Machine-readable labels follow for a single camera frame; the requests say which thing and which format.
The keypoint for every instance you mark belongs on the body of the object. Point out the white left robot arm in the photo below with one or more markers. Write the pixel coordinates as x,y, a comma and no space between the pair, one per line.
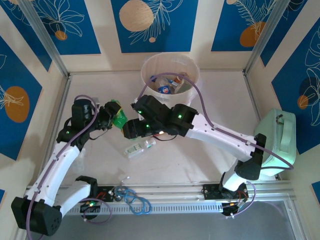
57,170

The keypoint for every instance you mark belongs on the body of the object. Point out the aluminium side rail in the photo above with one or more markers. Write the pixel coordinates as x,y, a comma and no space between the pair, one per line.
252,92
60,105

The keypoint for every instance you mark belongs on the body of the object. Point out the cream round waste bin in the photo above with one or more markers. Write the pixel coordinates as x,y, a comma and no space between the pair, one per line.
175,98

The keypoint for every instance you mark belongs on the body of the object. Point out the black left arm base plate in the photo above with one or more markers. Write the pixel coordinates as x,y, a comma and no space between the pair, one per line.
106,190

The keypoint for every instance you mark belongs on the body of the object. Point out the grey metal panel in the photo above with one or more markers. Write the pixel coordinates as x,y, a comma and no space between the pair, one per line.
175,227

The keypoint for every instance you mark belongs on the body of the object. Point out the aluminium frame post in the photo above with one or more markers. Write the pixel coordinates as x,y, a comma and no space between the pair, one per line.
265,37
46,40

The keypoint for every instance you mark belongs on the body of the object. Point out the aluminium front frame rail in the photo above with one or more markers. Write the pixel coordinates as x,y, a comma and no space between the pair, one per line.
175,190

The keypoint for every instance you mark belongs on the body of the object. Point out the clear bottle green cap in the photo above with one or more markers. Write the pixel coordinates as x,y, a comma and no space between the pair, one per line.
136,149

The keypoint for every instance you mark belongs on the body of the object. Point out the brown label bottle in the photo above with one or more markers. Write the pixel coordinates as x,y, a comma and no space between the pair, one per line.
178,80

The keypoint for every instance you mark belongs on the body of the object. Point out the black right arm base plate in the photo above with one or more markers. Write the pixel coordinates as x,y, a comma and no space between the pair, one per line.
210,192

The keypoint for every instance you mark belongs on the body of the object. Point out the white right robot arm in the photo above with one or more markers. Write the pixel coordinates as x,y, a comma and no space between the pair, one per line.
225,137

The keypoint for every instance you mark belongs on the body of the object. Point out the mint green zipper case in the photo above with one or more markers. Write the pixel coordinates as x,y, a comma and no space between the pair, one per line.
277,140

